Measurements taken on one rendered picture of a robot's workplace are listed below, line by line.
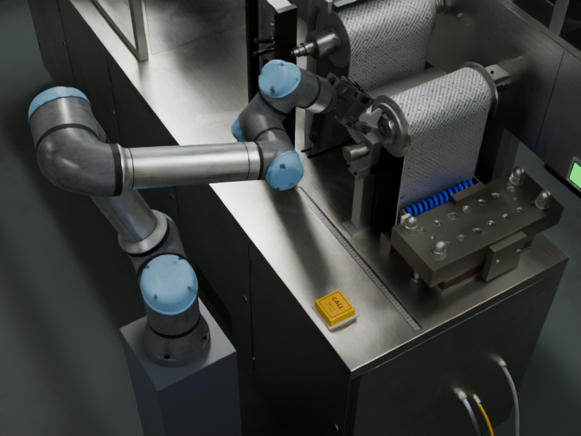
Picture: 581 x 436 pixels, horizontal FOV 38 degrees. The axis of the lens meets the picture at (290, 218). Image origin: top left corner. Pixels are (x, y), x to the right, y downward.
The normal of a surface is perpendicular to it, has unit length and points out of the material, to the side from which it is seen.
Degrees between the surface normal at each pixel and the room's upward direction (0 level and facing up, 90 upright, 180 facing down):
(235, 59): 0
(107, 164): 39
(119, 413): 0
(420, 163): 90
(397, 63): 92
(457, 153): 90
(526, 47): 90
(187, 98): 0
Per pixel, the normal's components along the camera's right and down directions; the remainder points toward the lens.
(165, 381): 0.01, -0.68
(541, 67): -0.86, 0.37
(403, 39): 0.51, 0.65
